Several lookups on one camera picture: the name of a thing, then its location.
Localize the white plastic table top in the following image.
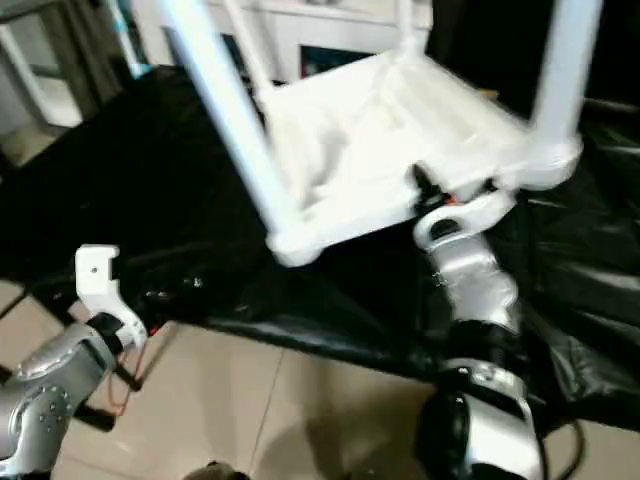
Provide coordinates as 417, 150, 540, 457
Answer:
259, 45, 586, 269

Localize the white plastic table leg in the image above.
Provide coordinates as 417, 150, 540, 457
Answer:
221, 0, 277, 99
528, 0, 605, 174
158, 0, 321, 267
396, 0, 427, 57

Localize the black plastic mat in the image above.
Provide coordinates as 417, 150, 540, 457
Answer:
0, 63, 640, 432

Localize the white sideboard cabinet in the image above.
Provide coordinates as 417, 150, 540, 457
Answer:
158, 0, 435, 85

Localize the grey brown curtain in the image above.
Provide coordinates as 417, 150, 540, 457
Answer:
49, 0, 127, 114

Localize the white round pipe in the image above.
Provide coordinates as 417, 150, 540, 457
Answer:
0, 23, 84, 129

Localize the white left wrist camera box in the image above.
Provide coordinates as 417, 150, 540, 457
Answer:
74, 243, 150, 352

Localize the red floor cable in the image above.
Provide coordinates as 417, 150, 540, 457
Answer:
106, 322, 162, 417

